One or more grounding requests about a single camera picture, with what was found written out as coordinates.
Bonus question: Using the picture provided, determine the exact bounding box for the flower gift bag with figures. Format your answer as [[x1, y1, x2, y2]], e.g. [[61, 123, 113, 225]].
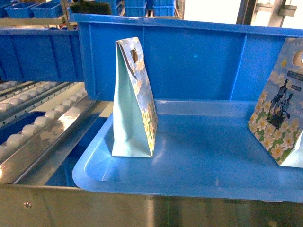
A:
[[248, 38, 303, 168]]

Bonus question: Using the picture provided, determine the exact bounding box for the flower gift bag in tray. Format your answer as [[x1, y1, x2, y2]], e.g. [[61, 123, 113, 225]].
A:
[[112, 37, 158, 158]]

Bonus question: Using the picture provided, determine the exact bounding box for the blue plastic tray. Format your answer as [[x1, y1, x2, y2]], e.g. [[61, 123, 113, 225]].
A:
[[72, 100, 303, 203]]

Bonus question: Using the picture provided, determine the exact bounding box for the large blue plastic bin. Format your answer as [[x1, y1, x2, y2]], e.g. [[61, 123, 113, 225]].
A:
[[70, 13, 303, 101]]

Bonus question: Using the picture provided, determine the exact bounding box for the blue bin on left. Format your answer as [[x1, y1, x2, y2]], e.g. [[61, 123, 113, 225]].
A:
[[0, 29, 84, 82]]

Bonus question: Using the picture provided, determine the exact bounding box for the steel conveyor frame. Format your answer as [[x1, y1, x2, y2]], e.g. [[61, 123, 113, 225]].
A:
[[0, 82, 303, 227]]

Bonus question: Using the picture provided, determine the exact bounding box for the white roller conveyor rail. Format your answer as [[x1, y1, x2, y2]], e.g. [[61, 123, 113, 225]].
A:
[[0, 89, 87, 162]]

